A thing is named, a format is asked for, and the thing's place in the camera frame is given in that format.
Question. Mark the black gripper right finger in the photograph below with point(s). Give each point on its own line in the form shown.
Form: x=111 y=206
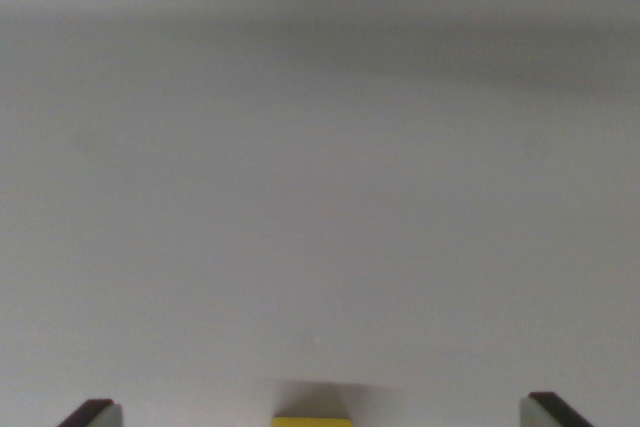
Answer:
x=547 y=412

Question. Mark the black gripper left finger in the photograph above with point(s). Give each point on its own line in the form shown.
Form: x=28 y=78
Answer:
x=92 y=414

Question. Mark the yellow cube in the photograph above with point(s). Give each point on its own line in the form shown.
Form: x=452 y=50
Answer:
x=311 y=422

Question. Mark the grey plastic bin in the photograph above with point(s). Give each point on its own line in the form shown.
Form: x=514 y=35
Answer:
x=320 y=172

